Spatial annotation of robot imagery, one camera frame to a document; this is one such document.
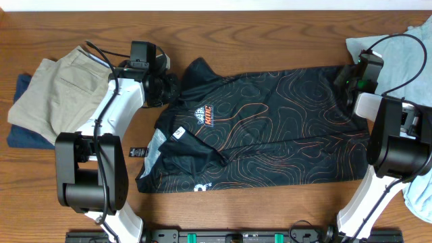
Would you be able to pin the folded navy blue garment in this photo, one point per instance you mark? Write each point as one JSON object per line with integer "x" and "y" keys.
{"x": 23, "y": 138}

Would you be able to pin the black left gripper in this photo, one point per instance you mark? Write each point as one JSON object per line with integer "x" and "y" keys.
{"x": 176, "y": 86}

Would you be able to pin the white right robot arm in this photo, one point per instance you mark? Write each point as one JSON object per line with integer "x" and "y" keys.
{"x": 398, "y": 151}

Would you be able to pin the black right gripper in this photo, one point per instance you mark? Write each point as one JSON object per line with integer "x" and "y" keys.
{"x": 341, "y": 80}

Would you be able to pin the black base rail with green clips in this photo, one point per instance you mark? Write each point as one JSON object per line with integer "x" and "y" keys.
{"x": 305, "y": 234}

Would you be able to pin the folded khaki trousers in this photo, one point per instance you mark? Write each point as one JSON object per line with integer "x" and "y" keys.
{"x": 62, "y": 95}

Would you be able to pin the light grey t-shirt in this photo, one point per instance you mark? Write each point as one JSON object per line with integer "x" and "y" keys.
{"x": 403, "y": 58}

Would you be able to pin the black orange-patterned sports shirt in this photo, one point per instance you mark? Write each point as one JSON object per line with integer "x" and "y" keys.
{"x": 254, "y": 130}

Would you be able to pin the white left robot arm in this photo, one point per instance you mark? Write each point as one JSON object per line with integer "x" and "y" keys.
{"x": 91, "y": 173}

